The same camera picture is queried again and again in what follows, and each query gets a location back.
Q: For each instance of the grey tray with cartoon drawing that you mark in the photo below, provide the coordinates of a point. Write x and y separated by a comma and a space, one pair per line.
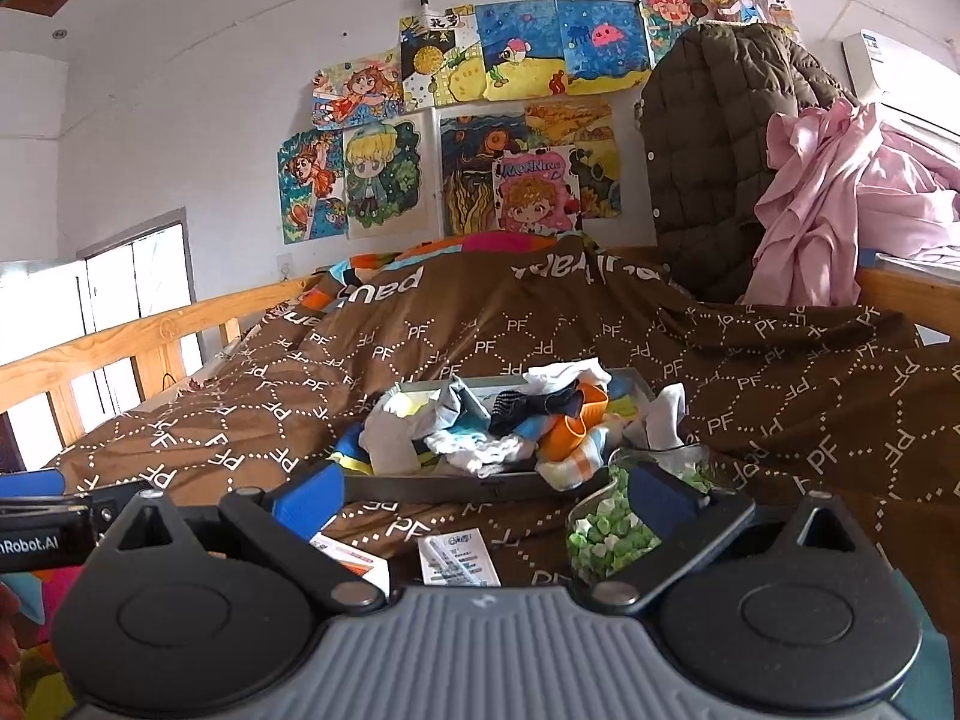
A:
420, 484

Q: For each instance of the blue and yellow sock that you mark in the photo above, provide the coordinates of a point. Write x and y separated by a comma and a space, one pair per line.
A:
352, 454

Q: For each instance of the white paper packet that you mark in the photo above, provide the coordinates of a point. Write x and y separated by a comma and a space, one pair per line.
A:
457, 559

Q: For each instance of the navy striped sock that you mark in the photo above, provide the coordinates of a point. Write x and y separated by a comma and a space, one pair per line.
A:
536, 403

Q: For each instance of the brown printed blanket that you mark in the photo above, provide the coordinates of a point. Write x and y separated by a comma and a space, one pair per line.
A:
750, 360

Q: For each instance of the glass jar of green stars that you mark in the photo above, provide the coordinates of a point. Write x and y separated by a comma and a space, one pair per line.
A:
607, 532

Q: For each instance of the wooden bed frame board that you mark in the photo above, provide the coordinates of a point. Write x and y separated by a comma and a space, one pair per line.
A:
900, 300

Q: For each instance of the window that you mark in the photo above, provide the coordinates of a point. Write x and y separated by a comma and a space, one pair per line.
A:
135, 277

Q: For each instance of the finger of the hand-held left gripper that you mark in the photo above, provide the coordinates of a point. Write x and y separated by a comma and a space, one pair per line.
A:
30, 484

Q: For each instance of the white air conditioner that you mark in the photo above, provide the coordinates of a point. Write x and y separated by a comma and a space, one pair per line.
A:
907, 82

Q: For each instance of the group of colourful wall drawings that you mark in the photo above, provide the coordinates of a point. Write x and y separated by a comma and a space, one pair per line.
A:
480, 112

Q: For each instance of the wooden bed rail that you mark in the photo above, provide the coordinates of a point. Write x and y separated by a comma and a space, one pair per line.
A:
150, 330

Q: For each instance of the red and white carton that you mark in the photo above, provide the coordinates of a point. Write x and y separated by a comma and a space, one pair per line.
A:
352, 559

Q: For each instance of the plain white sock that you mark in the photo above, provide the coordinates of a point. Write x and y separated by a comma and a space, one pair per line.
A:
390, 435
660, 416
566, 375

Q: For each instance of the pink garment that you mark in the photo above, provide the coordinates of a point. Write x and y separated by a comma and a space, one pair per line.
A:
825, 202

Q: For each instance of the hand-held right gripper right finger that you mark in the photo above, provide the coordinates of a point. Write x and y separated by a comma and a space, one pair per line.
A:
664, 499

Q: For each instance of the yellow green cloth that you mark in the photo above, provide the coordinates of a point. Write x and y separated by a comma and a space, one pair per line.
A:
45, 682

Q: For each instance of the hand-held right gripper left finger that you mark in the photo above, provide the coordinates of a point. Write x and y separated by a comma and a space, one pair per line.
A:
307, 501

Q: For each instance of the olive quilted jacket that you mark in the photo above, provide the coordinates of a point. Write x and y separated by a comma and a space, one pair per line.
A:
712, 165

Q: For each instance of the orange cuffed striped sock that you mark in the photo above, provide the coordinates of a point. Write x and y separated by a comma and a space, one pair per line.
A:
574, 431

